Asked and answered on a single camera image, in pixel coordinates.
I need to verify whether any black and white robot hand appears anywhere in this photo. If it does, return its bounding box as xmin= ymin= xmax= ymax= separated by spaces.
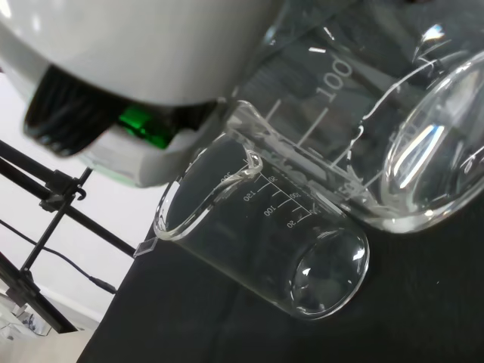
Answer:
xmin=0 ymin=0 xmax=288 ymax=188

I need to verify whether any black tripod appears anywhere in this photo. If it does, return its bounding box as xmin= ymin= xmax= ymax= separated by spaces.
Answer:
xmin=0 ymin=139 xmax=137 ymax=336

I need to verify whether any black bench cloth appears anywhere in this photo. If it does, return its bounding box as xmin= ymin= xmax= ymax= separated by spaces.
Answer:
xmin=77 ymin=143 xmax=484 ymax=363

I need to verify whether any thin black room cable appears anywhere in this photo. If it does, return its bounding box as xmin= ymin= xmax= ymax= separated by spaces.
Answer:
xmin=0 ymin=219 xmax=118 ymax=294

